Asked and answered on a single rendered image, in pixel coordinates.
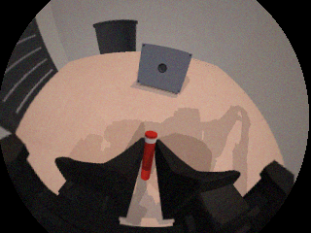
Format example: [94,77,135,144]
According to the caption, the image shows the red peg with white band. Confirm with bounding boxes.
[140,131,158,182]

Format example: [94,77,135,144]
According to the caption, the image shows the grey flat panel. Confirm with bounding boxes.
[137,43,193,93]

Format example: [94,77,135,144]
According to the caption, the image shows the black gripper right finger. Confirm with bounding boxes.
[155,139,241,220]

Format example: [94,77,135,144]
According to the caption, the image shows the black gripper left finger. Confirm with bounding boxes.
[54,137,145,218]

